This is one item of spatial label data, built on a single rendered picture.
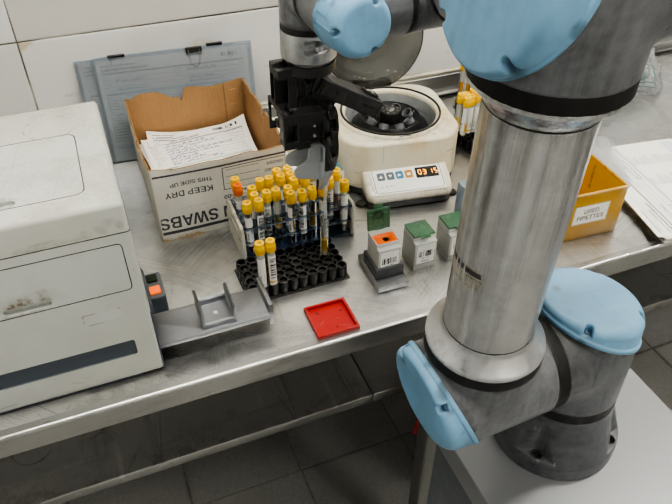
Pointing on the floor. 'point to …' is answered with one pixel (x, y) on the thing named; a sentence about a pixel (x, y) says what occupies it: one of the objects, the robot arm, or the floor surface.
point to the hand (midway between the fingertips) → (324, 179)
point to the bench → (286, 338)
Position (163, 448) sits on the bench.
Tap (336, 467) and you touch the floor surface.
